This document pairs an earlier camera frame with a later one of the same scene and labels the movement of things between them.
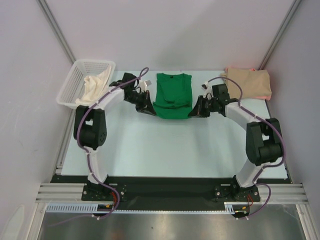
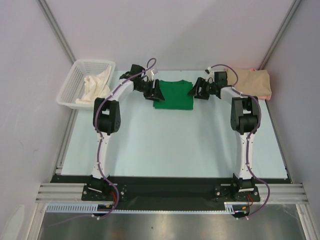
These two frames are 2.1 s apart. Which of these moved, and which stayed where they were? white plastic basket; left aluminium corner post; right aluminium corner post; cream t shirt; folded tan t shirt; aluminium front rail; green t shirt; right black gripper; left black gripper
Moved: right black gripper; left black gripper; green t shirt
Stayed: right aluminium corner post; left aluminium corner post; white plastic basket; aluminium front rail; cream t shirt; folded tan t shirt
